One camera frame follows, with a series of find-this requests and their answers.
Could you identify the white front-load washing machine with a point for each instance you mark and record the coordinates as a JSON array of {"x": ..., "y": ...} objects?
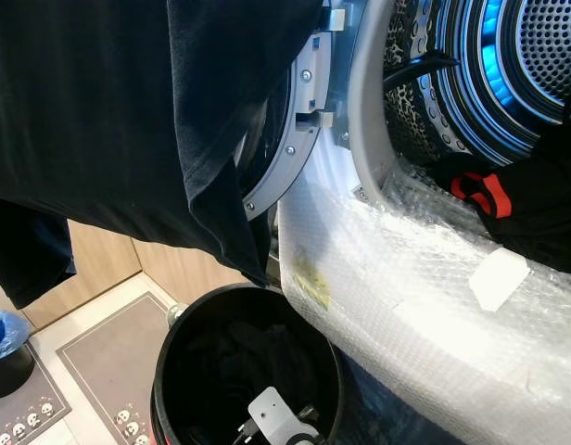
[{"x": 332, "y": 199}]

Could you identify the black plastic bucket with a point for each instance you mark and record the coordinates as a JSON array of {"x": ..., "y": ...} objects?
[{"x": 163, "y": 371}]

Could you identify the dark blue fabric cover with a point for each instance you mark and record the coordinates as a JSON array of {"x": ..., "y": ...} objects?
[{"x": 387, "y": 413}]

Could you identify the yellow sticker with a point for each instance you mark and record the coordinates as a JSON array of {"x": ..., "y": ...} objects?
[{"x": 312, "y": 282}]

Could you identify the clear bubble wrap sheet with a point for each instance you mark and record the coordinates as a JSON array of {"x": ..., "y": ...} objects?
[{"x": 415, "y": 315}]

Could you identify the light wood cabinet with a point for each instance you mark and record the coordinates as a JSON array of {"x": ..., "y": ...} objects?
[{"x": 119, "y": 264}]

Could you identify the black bin with blue bag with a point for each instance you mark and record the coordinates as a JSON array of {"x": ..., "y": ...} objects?
[{"x": 7, "y": 357}]

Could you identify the white paper label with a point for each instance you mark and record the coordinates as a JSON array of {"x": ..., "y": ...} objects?
[{"x": 499, "y": 278}]

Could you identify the grey round washer door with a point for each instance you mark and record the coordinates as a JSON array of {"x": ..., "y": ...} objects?
[{"x": 290, "y": 139}]

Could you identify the grey rubber door seal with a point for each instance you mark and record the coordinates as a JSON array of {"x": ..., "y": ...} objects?
[{"x": 364, "y": 130}]

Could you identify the large black hanging garment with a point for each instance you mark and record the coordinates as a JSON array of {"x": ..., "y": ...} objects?
[{"x": 100, "y": 102}]

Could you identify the black garment with red trim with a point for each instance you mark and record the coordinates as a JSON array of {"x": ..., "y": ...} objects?
[{"x": 545, "y": 204}]

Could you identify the black drum lifter rib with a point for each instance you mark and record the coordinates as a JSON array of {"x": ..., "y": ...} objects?
[{"x": 415, "y": 69}]

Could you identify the perforated steel washer drum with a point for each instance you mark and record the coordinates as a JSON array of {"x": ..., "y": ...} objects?
[{"x": 480, "y": 83}]

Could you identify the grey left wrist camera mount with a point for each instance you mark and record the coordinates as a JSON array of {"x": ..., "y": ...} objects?
[{"x": 272, "y": 411}]

